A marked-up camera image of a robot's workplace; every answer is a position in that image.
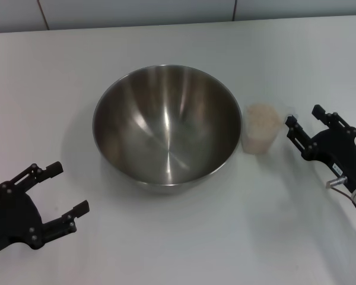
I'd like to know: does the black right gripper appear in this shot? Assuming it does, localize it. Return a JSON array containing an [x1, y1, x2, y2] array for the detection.
[[285, 103, 356, 194]]

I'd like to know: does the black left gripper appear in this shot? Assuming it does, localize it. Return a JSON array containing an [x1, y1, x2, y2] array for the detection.
[[0, 161, 91, 258]]

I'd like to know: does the white uncooked rice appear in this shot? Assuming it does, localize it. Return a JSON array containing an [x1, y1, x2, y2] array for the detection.
[[243, 103, 282, 154]]

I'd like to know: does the clear plastic measuring cup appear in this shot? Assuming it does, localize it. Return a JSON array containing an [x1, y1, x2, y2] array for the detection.
[[241, 100, 297, 155]]

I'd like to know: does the stainless steel mixing bowl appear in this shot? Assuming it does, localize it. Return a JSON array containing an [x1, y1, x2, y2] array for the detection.
[[91, 64, 243, 196]]

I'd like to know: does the grey right gripper cable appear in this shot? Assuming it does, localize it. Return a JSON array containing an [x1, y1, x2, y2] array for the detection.
[[325, 175, 356, 216]]

